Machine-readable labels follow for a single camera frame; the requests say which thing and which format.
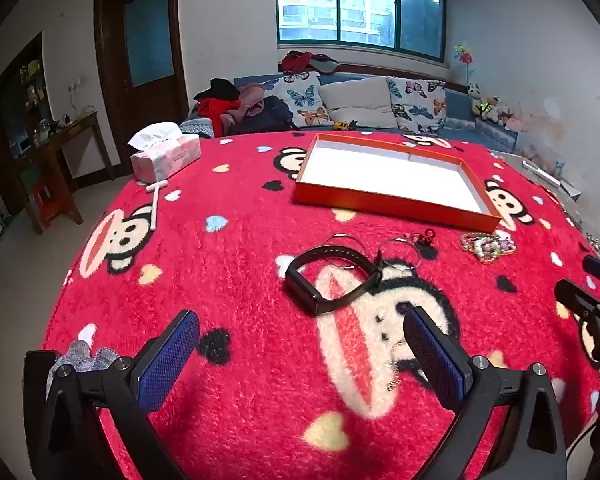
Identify colourful pinwheel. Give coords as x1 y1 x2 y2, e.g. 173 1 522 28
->
452 44 478 86

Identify blue sofa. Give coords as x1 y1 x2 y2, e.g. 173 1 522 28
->
180 72 518 153

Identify dark wooden door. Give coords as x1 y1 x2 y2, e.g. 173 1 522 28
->
94 0 190 181

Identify butterfly print pillow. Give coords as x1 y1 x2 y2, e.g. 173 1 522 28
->
386 76 448 133
271 71 333 130

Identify colourful flower bead bracelet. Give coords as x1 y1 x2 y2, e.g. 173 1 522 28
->
467 234 517 264

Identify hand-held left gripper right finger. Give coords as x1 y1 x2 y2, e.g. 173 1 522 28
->
403 306 567 480

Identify dark wooden shelf cabinet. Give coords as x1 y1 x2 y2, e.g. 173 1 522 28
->
0 32 48 211

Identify green framed window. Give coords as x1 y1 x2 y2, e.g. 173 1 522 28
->
275 0 448 63

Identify white plastic strip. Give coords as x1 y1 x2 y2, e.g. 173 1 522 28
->
522 157 581 198

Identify pink tissue pack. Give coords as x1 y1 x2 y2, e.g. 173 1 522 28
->
128 122 202 183

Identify black smart watch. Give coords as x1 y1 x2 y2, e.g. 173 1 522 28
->
285 245 382 317

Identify silver hoop earring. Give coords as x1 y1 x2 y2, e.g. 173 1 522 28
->
377 238 423 271
324 233 365 256

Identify orange shallow tray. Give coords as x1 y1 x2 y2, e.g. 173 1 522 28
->
294 133 502 234

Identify white stick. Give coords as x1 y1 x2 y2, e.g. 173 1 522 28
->
146 180 171 232

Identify gold chain bracelet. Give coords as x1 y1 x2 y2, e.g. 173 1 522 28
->
386 340 413 392

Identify pile of clothes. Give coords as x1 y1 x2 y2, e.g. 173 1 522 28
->
194 78 296 137

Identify dark wooden side table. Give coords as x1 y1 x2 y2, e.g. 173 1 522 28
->
17 111 116 235

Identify red plastic stool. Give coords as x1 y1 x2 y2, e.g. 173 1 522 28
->
31 176 71 231

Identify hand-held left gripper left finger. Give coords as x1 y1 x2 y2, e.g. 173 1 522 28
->
24 309 201 480

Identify plain white cushion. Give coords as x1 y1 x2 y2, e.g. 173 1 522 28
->
319 77 398 130

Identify plush toys on sofa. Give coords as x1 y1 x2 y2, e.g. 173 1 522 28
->
472 96 503 122

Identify red clothes on sill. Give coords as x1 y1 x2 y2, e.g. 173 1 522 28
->
280 51 341 75

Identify red cartoon monkey blanket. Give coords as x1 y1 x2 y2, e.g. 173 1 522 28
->
42 130 600 480

